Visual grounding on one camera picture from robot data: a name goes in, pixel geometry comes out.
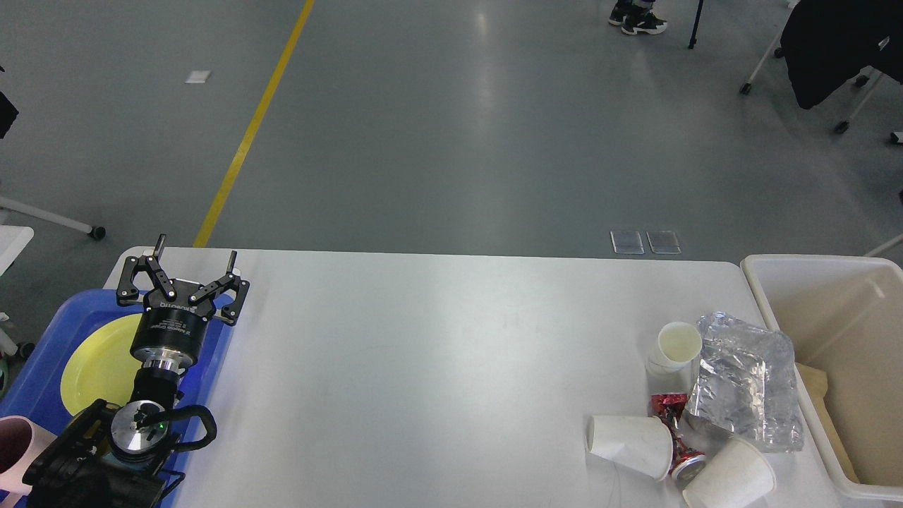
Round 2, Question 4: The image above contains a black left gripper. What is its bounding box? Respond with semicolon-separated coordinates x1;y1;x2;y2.
116;235;251;371

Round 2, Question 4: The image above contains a yellow plastic plate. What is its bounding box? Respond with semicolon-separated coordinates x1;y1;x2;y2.
59;314;143;417

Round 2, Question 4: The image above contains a clear plastic wrap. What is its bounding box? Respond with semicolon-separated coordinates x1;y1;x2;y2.
688;312;804;453

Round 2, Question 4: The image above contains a brown paper bag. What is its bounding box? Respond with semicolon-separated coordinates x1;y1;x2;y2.
796;363;860;483

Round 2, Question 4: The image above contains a teal mug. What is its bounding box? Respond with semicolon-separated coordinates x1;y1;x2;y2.
66;399;183;475

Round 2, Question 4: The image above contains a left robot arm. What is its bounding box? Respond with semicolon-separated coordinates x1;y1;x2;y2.
25;235;250;507

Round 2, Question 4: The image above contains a blue plastic tray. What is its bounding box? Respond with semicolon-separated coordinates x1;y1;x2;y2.
2;290;231;507

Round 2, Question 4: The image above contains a white side table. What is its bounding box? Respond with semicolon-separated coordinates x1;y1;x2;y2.
1;196;106;274

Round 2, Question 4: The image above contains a pink mug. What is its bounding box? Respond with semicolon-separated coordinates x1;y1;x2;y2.
1;416;57;507

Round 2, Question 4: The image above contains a left floor plate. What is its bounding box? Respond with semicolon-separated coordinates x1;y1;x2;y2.
610;229;646;256

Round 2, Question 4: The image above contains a floor plate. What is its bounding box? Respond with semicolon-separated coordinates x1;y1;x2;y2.
610;229;646;256
646;231;681;255

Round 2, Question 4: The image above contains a white paper cup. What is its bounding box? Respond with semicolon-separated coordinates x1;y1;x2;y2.
681;436;777;507
586;415;674;481

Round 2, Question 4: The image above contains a right floor plate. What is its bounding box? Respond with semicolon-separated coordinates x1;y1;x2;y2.
646;231;681;255

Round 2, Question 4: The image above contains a red snack wrapper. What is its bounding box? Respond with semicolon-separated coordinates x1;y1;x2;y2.
650;393;689;428

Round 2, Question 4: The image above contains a small white cup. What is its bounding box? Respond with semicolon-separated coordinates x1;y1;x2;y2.
646;322;703;375

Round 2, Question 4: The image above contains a red soda can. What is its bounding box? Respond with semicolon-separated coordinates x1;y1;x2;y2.
669;437;708;488

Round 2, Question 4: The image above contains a person in black sneakers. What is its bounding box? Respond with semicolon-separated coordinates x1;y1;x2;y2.
607;1;668;35

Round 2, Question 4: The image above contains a black tripod leg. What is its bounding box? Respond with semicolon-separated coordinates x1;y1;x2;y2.
687;0;705;49

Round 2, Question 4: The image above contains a beige plastic bin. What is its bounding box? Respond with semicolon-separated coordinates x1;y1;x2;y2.
741;255;902;503

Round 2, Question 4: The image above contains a black jacket on chair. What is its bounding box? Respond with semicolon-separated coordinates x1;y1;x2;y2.
739;1;901;110

